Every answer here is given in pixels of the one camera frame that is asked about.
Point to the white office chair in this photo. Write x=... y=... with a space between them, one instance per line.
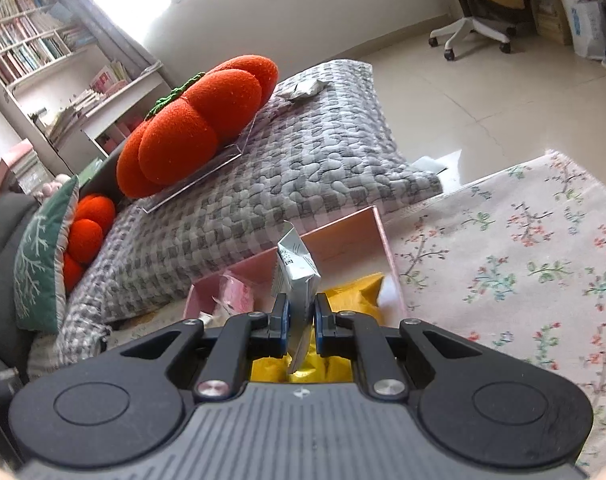
x=475 y=20

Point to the white and blue bag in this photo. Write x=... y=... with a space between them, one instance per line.
x=590 y=25

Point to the silver printed snack packet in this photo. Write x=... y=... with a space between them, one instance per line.
x=295 y=270

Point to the grey checkered blanket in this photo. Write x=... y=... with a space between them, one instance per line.
x=293 y=170

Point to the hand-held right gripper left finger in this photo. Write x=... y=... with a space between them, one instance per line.
x=283 y=322

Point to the large orange pumpkin cushion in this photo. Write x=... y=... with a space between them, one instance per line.
x=198 y=125

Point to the stack of magazines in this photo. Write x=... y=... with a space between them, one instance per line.
x=83 y=107

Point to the pink snack packet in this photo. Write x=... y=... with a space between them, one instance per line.
x=235 y=295

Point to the dark grey sofa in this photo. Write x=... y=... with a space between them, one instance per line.
x=3 y=260

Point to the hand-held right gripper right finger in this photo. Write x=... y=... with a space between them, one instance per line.
x=320 y=322

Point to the pink storage box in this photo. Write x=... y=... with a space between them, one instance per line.
x=18 y=160

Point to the floral tablecloth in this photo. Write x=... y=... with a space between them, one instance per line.
x=523 y=260

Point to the pink plush toy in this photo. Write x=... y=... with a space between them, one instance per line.
x=52 y=187

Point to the white bookshelf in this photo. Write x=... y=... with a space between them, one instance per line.
x=108 y=115

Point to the row of books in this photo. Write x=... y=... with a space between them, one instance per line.
x=28 y=40

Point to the grey curtain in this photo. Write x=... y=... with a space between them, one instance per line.
x=108 y=15

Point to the crumpled silver wrapper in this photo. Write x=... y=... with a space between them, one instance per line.
x=300 y=90

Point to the pink cardboard box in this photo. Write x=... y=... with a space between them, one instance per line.
x=348 y=240

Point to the small orange pumpkin cushion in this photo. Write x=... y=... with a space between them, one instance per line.
x=85 y=232

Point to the clear acrylic board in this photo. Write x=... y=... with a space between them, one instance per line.
x=208 y=170

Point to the green branch-print pillow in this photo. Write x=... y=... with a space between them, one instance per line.
x=38 y=270

